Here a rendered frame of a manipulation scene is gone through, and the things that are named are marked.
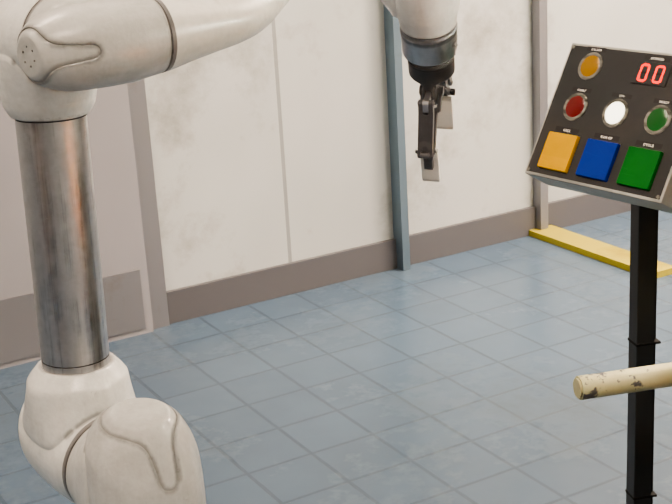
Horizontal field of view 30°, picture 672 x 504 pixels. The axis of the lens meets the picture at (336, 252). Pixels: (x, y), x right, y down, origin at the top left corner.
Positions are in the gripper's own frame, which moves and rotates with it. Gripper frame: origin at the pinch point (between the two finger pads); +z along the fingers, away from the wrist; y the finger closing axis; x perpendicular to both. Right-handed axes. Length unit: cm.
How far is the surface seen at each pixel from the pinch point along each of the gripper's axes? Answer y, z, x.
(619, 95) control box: 32.6, 12.6, -28.6
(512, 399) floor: 71, 161, -1
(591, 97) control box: 35.0, 15.4, -23.2
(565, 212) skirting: 232, 238, -1
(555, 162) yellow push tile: 25.2, 24.1, -17.4
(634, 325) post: 13, 56, -35
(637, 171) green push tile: 16.2, 16.8, -33.2
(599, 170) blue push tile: 19.7, 20.3, -26.2
